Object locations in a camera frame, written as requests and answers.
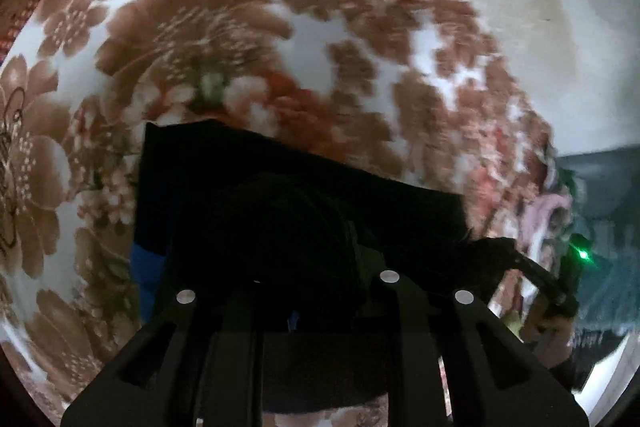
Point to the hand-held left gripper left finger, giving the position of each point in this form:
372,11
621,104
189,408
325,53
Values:
220,357

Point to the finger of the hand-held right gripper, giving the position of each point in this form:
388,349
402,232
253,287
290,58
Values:
520,264

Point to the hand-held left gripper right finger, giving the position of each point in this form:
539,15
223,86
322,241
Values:
415,347

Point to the blue and black hooded jacket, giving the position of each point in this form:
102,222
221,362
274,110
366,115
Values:
300,187

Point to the person's right hand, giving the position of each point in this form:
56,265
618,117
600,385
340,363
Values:
550,337

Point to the blue mosquito net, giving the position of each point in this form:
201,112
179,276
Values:
605,287

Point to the pink cloth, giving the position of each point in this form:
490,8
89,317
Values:
542,212

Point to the brown floral blanket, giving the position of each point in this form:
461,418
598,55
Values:
200,32

